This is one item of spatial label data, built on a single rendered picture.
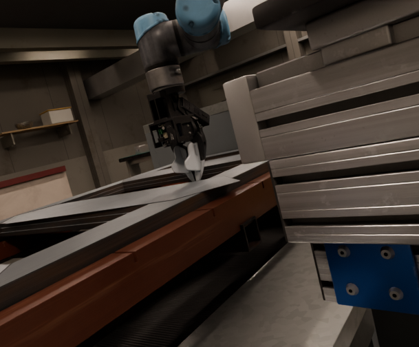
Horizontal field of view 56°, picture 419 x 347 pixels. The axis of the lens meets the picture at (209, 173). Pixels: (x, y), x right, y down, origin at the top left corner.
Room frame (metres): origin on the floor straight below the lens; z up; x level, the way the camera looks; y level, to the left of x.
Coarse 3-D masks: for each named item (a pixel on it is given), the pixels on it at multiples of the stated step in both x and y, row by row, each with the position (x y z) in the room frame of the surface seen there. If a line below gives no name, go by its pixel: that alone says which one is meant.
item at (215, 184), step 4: (224, 176) 0.81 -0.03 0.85; (216, 180) 0.78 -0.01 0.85; (220, 180) 0.76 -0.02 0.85; (224, 180) 0.75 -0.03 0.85; (228, 180) 0.73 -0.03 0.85; (208, 184) 0.76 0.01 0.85; (212, 184) 0.74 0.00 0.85; (216, 184) 0.73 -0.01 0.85; (220, 184) 0.72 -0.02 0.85; (200, 188) 0.73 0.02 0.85; (204, 188) 0.72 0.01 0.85; (208, 188) 0.70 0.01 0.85; (212, 188) 0.69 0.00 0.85; (188, 192) 0.72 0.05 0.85; (192, 192) 0.70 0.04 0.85; (196, 192) 0.69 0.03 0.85; (180, 196) 0.69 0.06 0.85; (184, 196) 0.68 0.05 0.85
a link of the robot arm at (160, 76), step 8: (152, 72) 0.83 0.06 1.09; (160, 72) 0.82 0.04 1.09; (168, 72) 0.82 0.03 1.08; (176, 72) 0.83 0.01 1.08; (152, 80) 0.83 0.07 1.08; (160, 80) 0.82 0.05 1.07; (168, 80) 0.82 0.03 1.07; (176, 80) 0.83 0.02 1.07; (152, 88) 0.83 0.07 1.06; (160, 88) 0.83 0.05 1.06
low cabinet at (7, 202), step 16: (32, 176) 5.36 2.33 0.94; (48, 176) 5.57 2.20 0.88; (64, 176) 5.73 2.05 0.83; (0, 192) 5.09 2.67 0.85; (16, 192) 5.22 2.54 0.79; (32, 192) 5.37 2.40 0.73; (48, 192) 5.52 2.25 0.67; (64, 192) 5.68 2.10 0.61; (0, 208) 5.05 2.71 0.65; (16, 208) 5.18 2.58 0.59; (32, 208) 5.33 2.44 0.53
